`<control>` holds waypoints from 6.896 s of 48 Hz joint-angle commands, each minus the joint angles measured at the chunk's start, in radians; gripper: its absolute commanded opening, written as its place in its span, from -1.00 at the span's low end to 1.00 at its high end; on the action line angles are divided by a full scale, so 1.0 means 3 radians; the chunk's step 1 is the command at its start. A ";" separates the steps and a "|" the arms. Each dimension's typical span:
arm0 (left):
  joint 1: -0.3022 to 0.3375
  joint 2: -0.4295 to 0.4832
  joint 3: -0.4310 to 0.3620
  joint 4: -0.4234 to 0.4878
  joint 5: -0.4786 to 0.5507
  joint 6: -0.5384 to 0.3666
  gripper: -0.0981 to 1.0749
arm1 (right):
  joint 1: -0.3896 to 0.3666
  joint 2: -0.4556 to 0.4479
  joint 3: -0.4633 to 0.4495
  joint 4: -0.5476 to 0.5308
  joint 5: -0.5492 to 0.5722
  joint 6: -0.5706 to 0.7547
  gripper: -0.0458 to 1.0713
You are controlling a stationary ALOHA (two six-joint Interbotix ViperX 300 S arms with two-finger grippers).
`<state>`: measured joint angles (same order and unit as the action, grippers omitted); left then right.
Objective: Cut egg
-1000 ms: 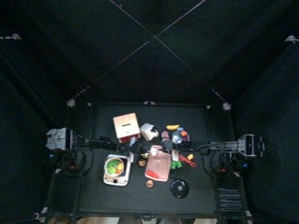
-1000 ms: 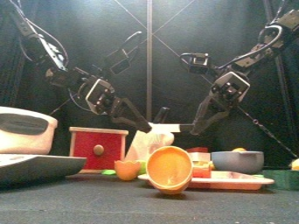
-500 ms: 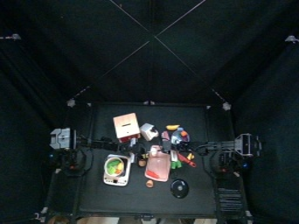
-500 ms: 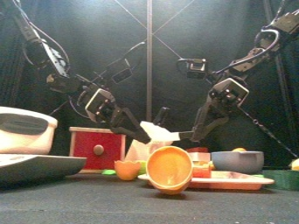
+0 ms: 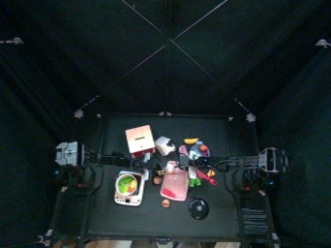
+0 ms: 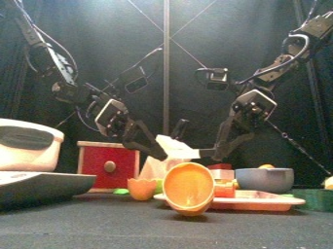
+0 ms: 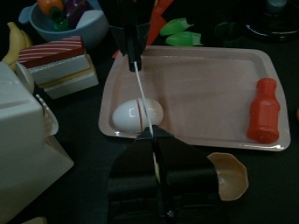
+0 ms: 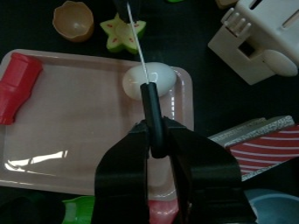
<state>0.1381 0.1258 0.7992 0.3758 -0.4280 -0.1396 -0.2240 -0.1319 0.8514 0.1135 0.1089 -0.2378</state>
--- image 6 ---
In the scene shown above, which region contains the white toy knife black handle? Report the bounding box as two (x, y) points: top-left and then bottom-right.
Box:
(155, 134), (218, 160)

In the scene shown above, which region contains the white toy holder box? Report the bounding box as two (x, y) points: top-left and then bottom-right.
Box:
(138, 155), (193, 181)

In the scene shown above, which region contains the red wooden drawer box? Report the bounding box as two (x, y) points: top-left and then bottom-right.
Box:
(76, 140), (142, 190)

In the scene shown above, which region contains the blue grey toy pot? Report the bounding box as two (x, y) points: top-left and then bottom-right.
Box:
(234, 167), (296, 195)

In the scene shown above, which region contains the green toy starfruit slice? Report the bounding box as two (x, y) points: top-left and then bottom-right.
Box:
(154, 178), (167, 195)

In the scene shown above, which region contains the red toy food piece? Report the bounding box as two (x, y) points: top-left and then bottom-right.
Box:
(214, 179), (238, 198)

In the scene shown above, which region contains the tan toy eggshell half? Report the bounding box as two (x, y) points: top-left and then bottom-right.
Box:
(163, 161), (215, 217)
(126, 177), (159, 201)

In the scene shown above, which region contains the pink plastic tray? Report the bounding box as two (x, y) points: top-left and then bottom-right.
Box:
(154, 189), (308, 212)

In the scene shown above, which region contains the white toy cooking pot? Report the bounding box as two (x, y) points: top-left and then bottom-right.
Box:
(0, 118), (66, 172)

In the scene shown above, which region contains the yellow toy fruit piece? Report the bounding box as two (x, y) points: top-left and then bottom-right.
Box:
(322, 175), (333, 191)

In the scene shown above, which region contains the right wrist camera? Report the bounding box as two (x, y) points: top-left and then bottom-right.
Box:
(197, 67), (230, 91)

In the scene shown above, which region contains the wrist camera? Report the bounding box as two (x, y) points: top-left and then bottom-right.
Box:
(197, 67), (230, 91)
(119, 66), (151, 95)

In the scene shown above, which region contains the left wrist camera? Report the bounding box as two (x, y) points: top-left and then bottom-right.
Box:
(119, 66), (151, 95)

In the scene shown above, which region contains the black diagonal frame brace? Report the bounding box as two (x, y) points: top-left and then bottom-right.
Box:
(265, 120), (333, 178)

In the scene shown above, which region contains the grey metal frame pole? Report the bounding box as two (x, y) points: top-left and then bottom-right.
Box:
(163, 0), (171, 135)

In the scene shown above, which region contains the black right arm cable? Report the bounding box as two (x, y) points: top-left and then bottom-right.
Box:
(238, 31), (312, 86)

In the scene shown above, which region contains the thin white cord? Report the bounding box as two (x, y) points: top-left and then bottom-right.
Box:
(126, 0), (209, 70)
(56, 0), (218, 127)

